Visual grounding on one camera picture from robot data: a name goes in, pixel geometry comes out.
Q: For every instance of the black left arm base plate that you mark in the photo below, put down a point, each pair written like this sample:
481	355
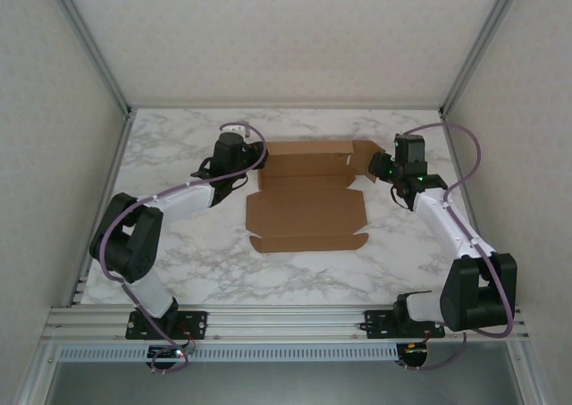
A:
199	322

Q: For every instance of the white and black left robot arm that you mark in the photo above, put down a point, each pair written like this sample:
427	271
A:
179	201

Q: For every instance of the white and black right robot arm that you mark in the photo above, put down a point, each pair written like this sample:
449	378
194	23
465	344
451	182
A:
447	226

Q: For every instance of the brown cardboard paper box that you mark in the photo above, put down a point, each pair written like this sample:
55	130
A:
304	213

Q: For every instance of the wide aluminium mounting rail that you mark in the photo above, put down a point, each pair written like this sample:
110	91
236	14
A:
290	324

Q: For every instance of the aluminium frame post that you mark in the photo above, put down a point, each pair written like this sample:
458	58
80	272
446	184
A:
89	43
482	43

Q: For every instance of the small controller board with LED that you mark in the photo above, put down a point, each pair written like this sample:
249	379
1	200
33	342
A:
413	356
163	353

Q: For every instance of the aluminium table side rail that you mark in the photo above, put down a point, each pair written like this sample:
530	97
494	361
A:
456	159
119	154

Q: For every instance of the thin aluminium table back rail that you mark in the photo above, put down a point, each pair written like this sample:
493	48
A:
286	107

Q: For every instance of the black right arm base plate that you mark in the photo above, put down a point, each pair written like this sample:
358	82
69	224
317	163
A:
375	324

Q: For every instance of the aluminium frame leg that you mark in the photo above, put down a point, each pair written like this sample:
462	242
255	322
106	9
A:
38	378
529	378

